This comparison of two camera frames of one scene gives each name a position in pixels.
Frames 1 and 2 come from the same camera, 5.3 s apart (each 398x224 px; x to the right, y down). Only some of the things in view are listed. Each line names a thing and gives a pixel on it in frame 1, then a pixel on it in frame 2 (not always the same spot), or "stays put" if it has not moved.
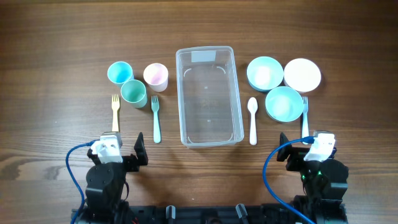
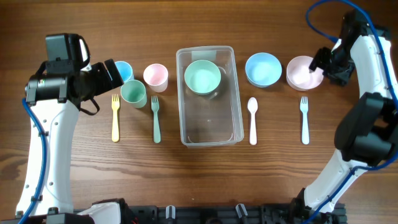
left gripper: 127,160 → 101,78
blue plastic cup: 120,72 stays put
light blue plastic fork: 305,127 stays put
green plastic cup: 134,92 stays put
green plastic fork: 155,104 stays put
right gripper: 296,158 → 325,62
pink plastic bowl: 302,74 stays put
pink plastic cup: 156,76 stays put
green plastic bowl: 284,104 → 202,77
